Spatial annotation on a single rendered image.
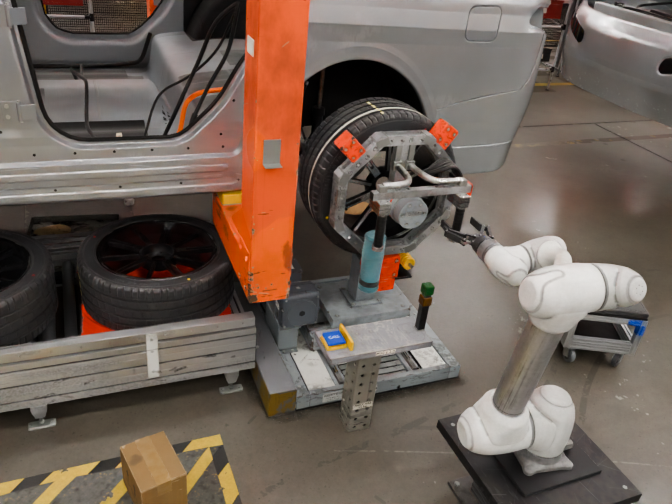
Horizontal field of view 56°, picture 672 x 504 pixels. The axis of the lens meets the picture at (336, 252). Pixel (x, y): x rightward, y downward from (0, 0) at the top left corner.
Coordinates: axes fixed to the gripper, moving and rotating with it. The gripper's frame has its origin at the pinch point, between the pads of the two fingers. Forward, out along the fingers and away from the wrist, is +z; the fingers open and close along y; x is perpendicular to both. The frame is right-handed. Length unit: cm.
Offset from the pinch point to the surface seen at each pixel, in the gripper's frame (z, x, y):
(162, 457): -28, -65, -121
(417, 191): 1.5, 14.4, -20.1
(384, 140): 20.2, 27.7, -27.1
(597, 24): 178, 42, 211
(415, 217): 6.0, 0.7, -16.1
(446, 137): 20.4, 27.6, 0.5
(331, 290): 48, -61, -29
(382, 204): -1.4, 11.8, -35.6
